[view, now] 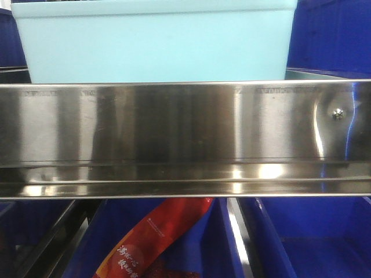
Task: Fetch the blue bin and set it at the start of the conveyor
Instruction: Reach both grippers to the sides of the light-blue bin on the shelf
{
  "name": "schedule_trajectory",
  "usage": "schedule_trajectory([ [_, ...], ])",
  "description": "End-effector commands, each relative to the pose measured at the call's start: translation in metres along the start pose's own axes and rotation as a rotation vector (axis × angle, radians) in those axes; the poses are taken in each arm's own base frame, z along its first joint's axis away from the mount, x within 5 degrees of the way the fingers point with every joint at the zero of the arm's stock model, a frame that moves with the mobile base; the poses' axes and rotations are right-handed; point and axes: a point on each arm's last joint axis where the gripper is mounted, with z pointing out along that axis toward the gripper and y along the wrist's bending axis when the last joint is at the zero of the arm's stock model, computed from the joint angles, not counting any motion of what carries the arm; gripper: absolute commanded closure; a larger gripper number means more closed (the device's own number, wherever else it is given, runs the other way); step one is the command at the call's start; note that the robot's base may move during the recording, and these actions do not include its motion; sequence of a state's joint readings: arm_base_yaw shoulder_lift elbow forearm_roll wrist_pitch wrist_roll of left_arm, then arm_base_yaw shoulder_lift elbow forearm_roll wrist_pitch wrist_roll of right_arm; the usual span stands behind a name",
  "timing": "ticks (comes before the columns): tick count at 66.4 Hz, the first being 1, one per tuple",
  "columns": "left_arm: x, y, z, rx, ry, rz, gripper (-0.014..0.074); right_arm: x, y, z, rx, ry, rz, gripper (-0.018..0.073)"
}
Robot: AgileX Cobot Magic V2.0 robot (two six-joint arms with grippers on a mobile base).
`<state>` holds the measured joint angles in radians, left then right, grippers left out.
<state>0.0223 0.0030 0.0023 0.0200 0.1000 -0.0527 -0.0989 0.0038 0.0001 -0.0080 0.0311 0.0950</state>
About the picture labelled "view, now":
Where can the steel divider bar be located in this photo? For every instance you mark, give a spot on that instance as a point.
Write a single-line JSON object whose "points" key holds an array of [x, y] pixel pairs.
{"points": [[243, 241], [52, 254]]}

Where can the shiny steel screw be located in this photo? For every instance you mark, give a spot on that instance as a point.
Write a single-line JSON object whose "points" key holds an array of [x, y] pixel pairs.
{"points": [[338, 114]]}

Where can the dark blue bin lower left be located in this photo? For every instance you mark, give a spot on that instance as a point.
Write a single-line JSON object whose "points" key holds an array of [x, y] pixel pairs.
{"points": [[23, 225]]}

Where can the steel divider bar right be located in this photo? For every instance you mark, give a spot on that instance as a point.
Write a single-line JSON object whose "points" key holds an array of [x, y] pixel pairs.
{"points": [[243, 241]]}

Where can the dark blue bin lower centre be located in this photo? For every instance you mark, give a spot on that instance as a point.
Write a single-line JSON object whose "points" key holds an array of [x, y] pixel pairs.
{"points": [[209, 248]]}

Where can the dark blue bin lower right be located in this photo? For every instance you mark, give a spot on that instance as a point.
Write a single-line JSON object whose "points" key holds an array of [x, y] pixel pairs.
{"points": [[310, 236]]}

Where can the stainless steel shelf rail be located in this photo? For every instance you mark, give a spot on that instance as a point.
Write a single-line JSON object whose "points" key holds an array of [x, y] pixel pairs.
{"points": [[222, 139]]}

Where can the dark blue bin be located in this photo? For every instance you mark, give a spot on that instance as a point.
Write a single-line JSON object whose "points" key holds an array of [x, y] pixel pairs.
{"points": [[331, 37], [209, 248], [310, 236], [23, 225], [12, 54]]}

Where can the dark blue bin upper right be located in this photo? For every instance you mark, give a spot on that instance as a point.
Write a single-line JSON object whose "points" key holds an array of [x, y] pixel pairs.
{"points": [[331, 37]]}

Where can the red snack package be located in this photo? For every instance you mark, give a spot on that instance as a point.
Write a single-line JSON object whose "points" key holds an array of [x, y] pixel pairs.
{"points": [[152, 235]]}

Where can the dark blue bin upper left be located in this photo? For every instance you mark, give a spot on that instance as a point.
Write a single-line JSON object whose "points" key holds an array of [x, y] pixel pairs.
{"points": [[12, 54]]}

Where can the light blue plastic bin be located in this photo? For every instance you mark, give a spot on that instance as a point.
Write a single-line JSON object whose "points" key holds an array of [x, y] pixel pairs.
{"points": [[155, 41]]}

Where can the steel divider bar left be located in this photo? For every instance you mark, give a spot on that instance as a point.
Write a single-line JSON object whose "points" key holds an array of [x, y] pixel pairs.
{"points": [[52, 254]]}

